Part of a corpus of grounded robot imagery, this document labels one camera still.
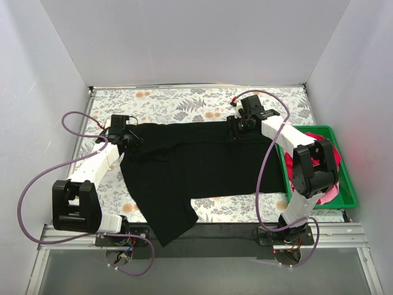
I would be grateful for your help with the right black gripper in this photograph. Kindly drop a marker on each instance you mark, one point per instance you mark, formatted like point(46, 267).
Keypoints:
point(234, 128)

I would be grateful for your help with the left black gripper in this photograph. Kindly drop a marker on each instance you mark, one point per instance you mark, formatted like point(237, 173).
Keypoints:
point(132, 141)

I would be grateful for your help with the black t shirt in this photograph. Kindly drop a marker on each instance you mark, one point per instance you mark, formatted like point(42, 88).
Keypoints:
point(181, 162)

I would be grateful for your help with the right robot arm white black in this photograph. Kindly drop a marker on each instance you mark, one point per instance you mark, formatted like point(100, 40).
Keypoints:
point(283, 134)

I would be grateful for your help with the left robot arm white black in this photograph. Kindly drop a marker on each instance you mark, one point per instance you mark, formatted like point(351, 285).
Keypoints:
point(75, 202)

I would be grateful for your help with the floral table mat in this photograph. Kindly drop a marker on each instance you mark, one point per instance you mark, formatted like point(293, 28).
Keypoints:
point(160, 106)

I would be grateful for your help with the red t shirt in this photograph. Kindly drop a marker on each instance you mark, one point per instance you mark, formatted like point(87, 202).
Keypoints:
point(314, 168)

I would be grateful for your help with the pink t shirt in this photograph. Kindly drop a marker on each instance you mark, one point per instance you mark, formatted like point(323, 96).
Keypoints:
point(329, 195)

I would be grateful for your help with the green plastic bin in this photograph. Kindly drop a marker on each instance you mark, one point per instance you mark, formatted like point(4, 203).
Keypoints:
point(346, 197)

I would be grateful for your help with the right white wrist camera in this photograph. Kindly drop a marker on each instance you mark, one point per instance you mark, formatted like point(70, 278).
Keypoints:
point(238, 108)

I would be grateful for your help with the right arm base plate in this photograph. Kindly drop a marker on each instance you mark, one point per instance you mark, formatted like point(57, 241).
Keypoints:
point(291, 239)

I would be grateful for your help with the aluminium frame rail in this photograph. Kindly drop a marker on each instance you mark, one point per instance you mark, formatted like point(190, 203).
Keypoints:
point(331, 235)

